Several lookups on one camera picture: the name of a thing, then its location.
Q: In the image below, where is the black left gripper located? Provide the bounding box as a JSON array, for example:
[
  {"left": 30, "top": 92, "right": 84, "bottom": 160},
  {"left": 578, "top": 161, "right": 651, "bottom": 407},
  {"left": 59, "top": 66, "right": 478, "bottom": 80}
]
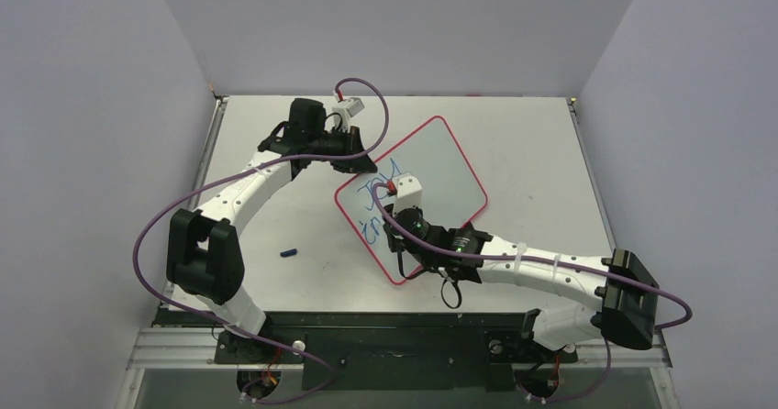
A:
[{"left": 308, "top": 126, "right": 377, "bottom": 175}]

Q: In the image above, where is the pink framed whiteboard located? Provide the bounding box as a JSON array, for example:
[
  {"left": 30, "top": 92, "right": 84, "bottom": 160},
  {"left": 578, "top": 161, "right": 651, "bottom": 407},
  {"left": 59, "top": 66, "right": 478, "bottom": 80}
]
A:
[{"left": 334, "top": 116, "right": 488, "bottom": 285}]

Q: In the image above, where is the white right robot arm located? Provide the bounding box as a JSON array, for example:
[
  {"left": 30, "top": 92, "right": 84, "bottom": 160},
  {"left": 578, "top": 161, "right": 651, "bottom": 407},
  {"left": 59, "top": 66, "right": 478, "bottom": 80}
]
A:
[{"left": 383, "top": 207, "right": 659, "bottom": 360}]

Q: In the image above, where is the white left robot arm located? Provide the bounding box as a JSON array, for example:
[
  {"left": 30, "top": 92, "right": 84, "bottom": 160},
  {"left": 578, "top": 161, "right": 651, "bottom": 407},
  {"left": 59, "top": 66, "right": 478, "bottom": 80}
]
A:
[{"left": 166, "top": 97, "right": 377, "bottom": 363}]

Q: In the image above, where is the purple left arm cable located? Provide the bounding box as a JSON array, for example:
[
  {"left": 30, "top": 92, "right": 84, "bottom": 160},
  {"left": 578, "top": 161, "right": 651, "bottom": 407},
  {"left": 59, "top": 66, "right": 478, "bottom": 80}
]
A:
[{"left": 132, "top": 77, "right": 391, "bottom": 406}]

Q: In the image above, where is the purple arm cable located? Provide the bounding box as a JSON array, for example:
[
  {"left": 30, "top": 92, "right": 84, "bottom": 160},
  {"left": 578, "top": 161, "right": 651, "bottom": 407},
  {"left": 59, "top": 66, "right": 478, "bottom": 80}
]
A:
[
  {"left": 371, "top": 181, "right": 695, "bottom": 404},
  {"left": 132, "top": 77, "right": 391, "bottom": 406}
]

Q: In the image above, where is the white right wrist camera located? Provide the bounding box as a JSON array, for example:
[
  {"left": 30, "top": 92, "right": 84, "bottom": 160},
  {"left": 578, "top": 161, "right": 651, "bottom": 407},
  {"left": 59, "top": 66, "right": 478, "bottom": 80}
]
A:
[{"left": 392, "top": 173, "right": 423, "bottom": 214}]

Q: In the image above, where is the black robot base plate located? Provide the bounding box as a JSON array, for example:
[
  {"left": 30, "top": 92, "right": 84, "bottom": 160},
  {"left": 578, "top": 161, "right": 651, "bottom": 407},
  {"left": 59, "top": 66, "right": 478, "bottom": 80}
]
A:
[{"left": 152, "top": 308, "right": 578, "bottom": 396}]

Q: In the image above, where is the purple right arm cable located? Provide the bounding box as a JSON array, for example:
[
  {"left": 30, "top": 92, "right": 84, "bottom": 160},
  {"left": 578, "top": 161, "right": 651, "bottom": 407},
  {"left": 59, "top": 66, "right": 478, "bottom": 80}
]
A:
[{"left": 371, "top": 181, "right": 695, "bottom": 404}]

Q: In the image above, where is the aluminium frame rail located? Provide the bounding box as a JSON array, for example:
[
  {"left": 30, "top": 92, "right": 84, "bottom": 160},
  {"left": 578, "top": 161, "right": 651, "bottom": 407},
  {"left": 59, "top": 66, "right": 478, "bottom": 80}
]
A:
[{"left": 128, "top": 327, "right": 672, "bottom": 370}]

